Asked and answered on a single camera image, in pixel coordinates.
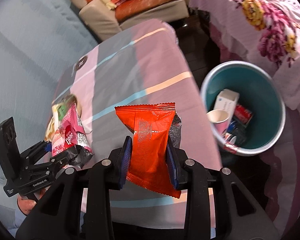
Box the cream packet with green label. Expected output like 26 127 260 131
45 102 68 140

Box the light blue fabric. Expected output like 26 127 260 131
0 0 100 180

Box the pink floral blanket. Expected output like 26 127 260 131
189 0 300 230

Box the red snack packet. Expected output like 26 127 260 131
114 102 183 199

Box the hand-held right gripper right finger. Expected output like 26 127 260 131
166 142 280 240

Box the pink cartoon paper cup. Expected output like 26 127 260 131
206 109 230 140

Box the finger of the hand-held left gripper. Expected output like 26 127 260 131
27 152 74 178
19 140 52 164

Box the teal trash bin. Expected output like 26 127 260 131
200 60 287 157

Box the pink snack packet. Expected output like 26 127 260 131
50 104 94 168

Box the pink grey plaid tablecloth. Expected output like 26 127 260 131
54 19 224 228

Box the person's left hand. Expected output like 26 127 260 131
16 189 47 217

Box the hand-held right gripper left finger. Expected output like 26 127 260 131
16 135 133 240

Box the beige sofa with orange seat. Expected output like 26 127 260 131
70 0 190 42

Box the white medicine box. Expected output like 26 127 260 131
213 89 240 117

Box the red soda can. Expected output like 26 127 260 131
234 104 253 125

